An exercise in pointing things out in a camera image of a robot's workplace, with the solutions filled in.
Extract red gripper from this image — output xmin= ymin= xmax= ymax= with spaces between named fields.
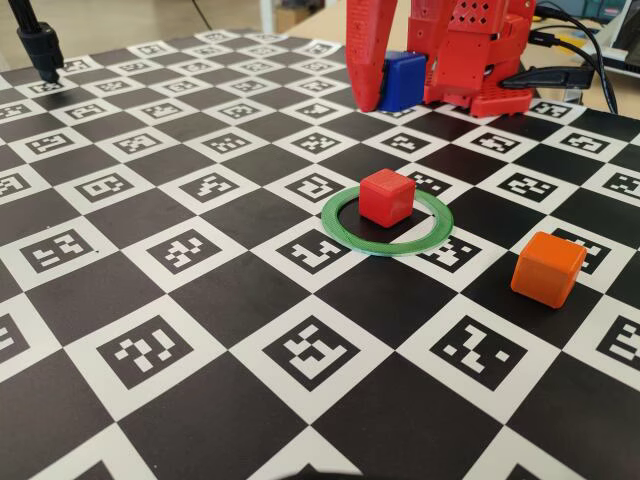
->
xmin=345 ymin=0 xmax=472 ymax=114

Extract blue cube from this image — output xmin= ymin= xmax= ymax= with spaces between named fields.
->
xmin=376 ymin=49 xmax=429 ymax=113

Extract red cube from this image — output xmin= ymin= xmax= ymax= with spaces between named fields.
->
xmin=358 ymin=168 xmax=418 ymax=230

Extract orange cube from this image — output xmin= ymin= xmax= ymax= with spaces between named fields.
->
xmin=509 ymin=230 xmax=589 ymax=309

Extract cardboard box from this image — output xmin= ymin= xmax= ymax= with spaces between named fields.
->
xmin=274 ymin=5 xmax=315 ymax=31

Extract grey laptop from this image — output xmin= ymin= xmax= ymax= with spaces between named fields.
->
xmin=599 ymin=0 xmax=640 ymax=66

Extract checkerboard marker mat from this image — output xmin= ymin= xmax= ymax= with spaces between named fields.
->
xmin=0 ymin=27 xmax=640 ymax=480

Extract black tripod leg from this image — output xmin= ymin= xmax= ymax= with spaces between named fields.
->
xmin=7 ymin=0 xmax=67 ymax=84

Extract white post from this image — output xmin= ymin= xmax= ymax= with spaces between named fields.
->
xmin=259 ymin=0 xmax=278 ymax=33

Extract black thick plug cable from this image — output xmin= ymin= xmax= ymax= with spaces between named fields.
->
xmin=500 ymin=66 xmax=597 ymax=92

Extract black thin cable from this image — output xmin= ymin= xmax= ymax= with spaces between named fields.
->
xmin=528 ymin=2 xmax=640 ymax=115

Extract green ring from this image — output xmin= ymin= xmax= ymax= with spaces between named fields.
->
xmin=319 ymin=186 xmax=456 ymax=258

